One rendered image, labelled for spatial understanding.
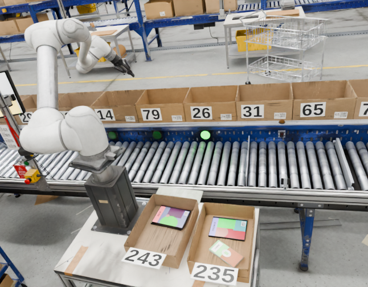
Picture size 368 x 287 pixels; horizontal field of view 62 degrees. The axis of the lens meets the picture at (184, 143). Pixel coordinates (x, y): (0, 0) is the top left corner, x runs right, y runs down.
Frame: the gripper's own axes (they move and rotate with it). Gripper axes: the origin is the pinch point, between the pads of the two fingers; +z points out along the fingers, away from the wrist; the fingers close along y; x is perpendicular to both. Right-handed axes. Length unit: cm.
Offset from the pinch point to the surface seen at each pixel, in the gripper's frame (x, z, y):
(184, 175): -91, 33, 10
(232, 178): -104, 45, 38
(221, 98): -24, 55, 47
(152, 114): -31.9, 21.8, 0.2
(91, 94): 19, 3, -50
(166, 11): 386, 160, -18
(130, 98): 4.6, 21.6, -20.6
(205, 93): -18, 46, 39
